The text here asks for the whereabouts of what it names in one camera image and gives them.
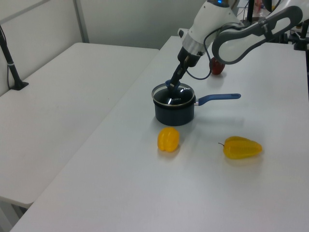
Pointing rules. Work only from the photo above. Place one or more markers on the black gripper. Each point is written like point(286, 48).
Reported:
point(190, 58)

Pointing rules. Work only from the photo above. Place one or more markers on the glass lid with blue knob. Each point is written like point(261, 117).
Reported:
point(176, 97)

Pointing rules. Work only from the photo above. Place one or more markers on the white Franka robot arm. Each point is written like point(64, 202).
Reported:
point(212, 17)

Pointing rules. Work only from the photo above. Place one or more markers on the dark red apple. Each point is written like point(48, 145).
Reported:
point(217, 69)

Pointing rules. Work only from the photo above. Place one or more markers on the short yellow bell pepper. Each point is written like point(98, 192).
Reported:
point(168, 140)

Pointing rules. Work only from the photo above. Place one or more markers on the long yellow bell pepper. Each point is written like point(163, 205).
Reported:
point(241, 148)

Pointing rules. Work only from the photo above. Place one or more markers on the black clamp pole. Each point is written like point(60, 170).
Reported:
point(303, 36)

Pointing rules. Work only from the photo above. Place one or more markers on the grey partition post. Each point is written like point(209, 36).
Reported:
point(81, 21)

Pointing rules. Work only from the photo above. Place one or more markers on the black camera stand pole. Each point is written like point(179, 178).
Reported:
point(9, 62)

